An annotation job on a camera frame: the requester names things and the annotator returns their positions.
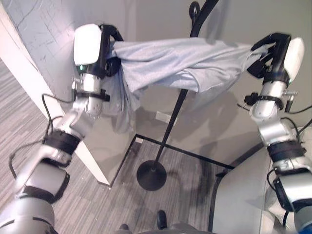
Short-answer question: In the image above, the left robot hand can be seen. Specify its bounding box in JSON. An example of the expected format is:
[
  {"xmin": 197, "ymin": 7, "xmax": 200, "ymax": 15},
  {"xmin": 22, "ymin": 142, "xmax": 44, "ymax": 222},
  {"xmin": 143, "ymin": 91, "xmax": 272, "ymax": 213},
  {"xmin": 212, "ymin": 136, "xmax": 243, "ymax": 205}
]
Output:
[{"xmin": 73, "ymin": 23, "xmax": 124, "ymax": 79}]

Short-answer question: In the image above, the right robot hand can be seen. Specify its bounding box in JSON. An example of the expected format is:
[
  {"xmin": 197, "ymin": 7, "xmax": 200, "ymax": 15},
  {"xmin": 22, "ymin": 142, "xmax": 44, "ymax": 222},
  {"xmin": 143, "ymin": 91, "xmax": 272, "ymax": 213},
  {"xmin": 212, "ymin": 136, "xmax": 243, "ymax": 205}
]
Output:
[{"xmin": 246, "ymin": 32, "xmax": 305, "ymax": 85}]

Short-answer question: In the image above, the light blue garment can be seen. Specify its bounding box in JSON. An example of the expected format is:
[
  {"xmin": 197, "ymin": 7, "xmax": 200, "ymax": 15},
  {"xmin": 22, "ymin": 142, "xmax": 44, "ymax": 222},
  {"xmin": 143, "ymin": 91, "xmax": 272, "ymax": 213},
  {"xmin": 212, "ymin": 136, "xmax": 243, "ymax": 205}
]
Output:
[{"xmin": 102, "ymin": 37, "xmax": 270, "ymax": 135}]

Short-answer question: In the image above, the black coat rack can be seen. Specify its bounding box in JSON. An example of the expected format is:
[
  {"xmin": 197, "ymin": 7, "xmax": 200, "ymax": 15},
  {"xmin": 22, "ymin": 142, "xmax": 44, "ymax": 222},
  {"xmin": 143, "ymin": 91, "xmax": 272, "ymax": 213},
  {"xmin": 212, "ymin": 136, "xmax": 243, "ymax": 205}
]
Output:
[{"xmin": 136, "ymin": 0, "xmax": 220, "ymax": 192}]

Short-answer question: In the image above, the robot dark foot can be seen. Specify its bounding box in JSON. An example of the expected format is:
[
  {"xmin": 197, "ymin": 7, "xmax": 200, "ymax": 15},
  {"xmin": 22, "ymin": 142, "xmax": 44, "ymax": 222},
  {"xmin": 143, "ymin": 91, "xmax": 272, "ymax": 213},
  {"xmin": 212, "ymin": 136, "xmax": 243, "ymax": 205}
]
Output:
[{"xmin": 156, "ymin": 210, "xmax": 168, "ymax": 230}]

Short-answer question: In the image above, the robot grey torso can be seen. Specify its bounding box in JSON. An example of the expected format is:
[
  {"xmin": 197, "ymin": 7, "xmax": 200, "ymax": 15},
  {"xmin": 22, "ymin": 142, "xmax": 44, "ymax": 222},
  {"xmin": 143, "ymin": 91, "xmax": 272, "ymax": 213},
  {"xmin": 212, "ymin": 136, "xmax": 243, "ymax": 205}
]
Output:
[{"xmin": 117, "ymin": 223, "xmax": 210, "ymax": 234}]

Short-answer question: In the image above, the white wall outlet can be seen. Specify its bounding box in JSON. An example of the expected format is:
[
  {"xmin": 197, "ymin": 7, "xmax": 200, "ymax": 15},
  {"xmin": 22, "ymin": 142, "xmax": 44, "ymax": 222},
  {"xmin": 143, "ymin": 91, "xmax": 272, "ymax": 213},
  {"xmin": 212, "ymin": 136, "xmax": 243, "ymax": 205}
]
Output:
[{"xmin": 156, "ymin": 111, "xmax": 173, "ymax": 122}]

